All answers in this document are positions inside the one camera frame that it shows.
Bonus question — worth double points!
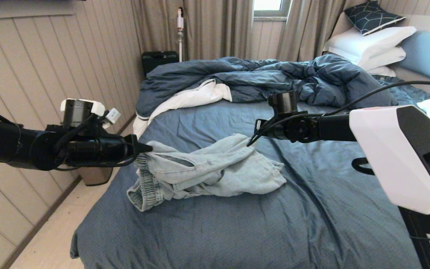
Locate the light blue denim shorts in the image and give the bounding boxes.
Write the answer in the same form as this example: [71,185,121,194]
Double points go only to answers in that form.
[127,133,287,212]

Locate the beige trash bin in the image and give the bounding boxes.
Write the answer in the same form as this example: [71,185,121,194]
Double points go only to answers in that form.
[82,166,113,186]

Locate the dark blue white-lined duvet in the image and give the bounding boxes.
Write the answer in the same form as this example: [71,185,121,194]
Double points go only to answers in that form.
[133,55,399,145]

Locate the black hard suitcase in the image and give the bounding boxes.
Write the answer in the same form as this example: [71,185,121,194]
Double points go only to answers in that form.
[141,51,180,78]

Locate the bed with blue sheet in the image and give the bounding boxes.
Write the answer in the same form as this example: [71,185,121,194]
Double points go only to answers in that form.
[70,77,430,269]

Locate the narrow beige curtain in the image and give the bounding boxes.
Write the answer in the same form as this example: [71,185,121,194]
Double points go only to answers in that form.
[277,0,346,62]

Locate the small white pillow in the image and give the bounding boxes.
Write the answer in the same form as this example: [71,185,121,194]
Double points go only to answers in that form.
[366,67,396,78]

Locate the wide beige curtain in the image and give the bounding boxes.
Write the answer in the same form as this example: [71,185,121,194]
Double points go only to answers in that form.
[131,0,253,62]

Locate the large white pillow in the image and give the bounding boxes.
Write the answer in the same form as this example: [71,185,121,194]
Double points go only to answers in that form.
[325,26,417,66]

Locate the medium white pillow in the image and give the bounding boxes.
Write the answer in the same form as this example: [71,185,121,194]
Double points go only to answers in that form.
[357,47,406,71]

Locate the white stick vacuum cleaner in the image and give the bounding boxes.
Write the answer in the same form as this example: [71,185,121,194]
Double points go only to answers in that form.
[177,7,184,63]

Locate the dark geometric patterned cushion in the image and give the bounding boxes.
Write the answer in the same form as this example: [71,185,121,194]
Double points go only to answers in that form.
[344,1,406,37]

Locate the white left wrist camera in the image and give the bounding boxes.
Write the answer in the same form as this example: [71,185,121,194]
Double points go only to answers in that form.
[105,108,121,124]

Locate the window with grey frame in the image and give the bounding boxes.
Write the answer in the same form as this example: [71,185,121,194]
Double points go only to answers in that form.
[253,0,291,18]

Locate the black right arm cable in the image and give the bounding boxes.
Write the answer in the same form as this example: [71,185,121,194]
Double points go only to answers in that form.
[323,80,430,116]

